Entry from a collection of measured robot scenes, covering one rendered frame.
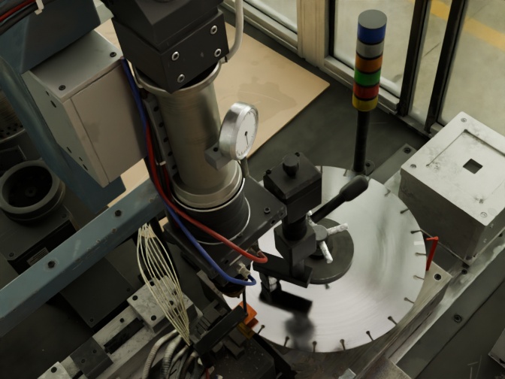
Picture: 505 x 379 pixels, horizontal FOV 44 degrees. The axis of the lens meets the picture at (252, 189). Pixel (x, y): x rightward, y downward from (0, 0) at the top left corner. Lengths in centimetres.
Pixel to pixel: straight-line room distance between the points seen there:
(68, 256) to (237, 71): 74
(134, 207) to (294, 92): 63
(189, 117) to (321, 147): 86
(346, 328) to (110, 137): 50
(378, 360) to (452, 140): 42
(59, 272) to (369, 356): 49
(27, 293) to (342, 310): 45
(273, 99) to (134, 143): 89
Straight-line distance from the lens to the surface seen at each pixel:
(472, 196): 114
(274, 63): 154
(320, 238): 94
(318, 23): 144
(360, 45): 104
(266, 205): 69
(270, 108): 144
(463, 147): 120
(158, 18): 44
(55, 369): 105
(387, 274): 98
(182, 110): 52
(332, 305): 95
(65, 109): 52
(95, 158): 57
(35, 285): 94
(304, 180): 70
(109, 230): 95
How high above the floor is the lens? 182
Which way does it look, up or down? 55 degrees down
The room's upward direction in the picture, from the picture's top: 8 degrees counter-clockwise
